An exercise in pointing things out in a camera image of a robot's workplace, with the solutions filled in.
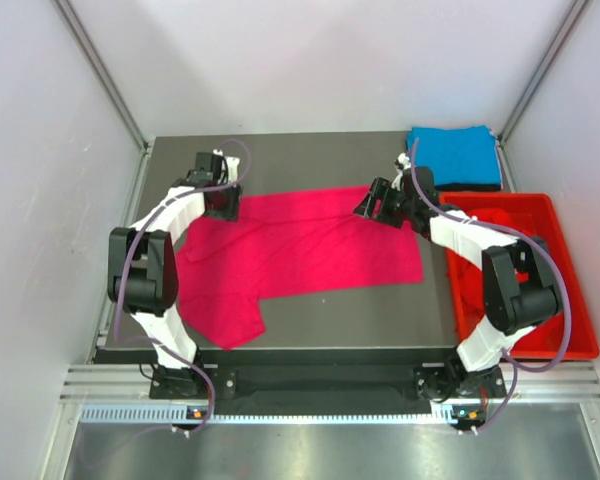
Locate right aluminium frame post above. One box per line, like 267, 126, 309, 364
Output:
498, 0, 592, 144

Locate left aluminium frame post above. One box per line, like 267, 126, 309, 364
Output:
51, 0, 149, 152

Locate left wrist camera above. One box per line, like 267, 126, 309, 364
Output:
186, 150, 240, 188

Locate aluminium frame post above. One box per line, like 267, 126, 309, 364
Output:
51, 0, 149, 152
498, 0, 592, 144

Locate grey slotted cable duct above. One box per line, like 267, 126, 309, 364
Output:
79, 403, 480, 426

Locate folded blue t shirt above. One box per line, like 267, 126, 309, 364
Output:
406, 125, 502, 186

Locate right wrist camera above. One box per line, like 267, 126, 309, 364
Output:
391, 153, 411, 190

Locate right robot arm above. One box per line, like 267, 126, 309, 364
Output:
353, 166, 571, 403

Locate pink t shirt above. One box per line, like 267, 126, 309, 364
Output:
176, 186, 424, 350

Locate red t shirts pile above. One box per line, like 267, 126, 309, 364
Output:
449, 205, 564, 341

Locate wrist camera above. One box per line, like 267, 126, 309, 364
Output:
391, 153, 411, 190
186, 150, 240, 188

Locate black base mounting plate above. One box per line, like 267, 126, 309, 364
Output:
148, 348, 506, 415

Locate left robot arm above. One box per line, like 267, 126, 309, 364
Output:
107, 149, 243, 399

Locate red plastic bin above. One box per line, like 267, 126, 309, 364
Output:
441, 192, 599, 360

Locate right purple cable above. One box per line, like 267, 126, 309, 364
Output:
409, 137, 574, 434

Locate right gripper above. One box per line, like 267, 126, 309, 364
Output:
353, 178, 416, 229

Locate aluminium front rail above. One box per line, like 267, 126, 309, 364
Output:
60, 362, 600, 404

